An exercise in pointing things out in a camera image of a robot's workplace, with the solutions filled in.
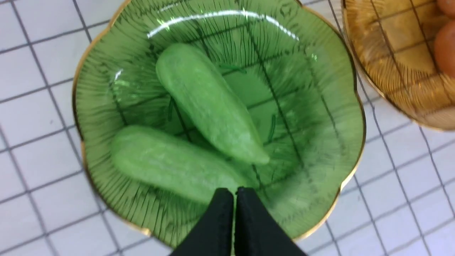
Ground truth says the green cucumber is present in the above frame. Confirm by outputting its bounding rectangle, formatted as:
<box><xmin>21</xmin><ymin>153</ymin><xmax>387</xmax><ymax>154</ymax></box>
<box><xmin>155</xmin><ymin>43</ymin><xmax>270</xmax><ymax>164</ymax></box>
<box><xmin>111</xmin><ymin>126</ymin><xmax>250</xmax><ymax>204</ymax></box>

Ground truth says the amber glass plate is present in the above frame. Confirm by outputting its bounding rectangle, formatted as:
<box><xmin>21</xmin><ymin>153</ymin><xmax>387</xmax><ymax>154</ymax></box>
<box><xmin>341</xmin><ymin>0</ymin><xmax>455</xmax><ymax>131</ymax></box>

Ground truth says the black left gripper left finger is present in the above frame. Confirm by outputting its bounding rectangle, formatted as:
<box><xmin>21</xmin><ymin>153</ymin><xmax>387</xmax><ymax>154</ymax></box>
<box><xmin>171</xmin><ymin>188</ymin><xmax>234</xmax><ymax>256</ymax></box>

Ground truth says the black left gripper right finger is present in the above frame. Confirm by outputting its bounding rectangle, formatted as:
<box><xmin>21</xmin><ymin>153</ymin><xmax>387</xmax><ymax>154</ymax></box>
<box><xmin>234</xmin><ymin>187</ymin><xmax>306</xmax><ymax>256</ymax></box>

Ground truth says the white grid table mat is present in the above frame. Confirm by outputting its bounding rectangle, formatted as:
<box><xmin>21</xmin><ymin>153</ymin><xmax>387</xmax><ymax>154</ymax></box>
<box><xmin>0</xmin><ymin>0</ymin><xmax>455</xmax><ymax>256</ymax></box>

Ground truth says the green glass plate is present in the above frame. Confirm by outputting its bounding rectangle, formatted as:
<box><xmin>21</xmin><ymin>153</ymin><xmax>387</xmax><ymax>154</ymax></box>
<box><xmin>73</xmin><ymin>0</ymin><xmax>366</xmax><ymax>247</ymax></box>

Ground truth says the orange potato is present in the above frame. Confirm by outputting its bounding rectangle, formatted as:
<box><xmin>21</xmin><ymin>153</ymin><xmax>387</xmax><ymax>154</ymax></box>
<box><xmin>437</xmin><ymin>0</ymin><xmax>455</xmax><ymax>19</ymax></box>
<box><xmin>434</xmin><ymin>20</ymin><xmax>455</xmax><ymax>78</ymax></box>

